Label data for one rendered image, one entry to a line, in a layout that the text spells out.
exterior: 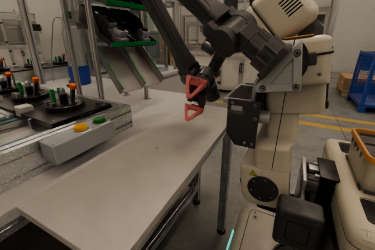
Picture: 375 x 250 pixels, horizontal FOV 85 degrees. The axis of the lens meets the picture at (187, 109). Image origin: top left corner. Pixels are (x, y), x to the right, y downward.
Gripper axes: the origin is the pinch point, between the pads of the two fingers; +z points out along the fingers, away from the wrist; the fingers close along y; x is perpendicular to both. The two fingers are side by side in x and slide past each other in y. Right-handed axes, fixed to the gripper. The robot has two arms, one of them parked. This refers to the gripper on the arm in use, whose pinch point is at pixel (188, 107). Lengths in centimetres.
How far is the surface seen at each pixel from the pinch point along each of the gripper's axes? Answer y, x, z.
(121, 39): 0.4, -40.8, -27.1
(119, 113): -16.6, -29.1, -1.7
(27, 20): -26, -151, -62
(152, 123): -27.4, -19.6, -9.8
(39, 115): -11, -51, 14
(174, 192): -7.6, 4.9, 22.5
